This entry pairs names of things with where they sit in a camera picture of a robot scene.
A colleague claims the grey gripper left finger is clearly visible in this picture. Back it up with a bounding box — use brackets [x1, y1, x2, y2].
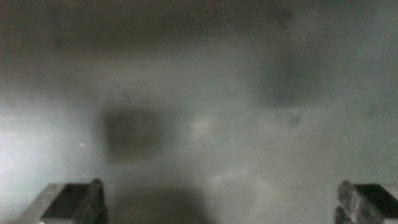
[15, 179, 108, 224]

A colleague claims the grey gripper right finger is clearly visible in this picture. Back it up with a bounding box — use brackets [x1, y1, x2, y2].
[333, 181, 398, 224]

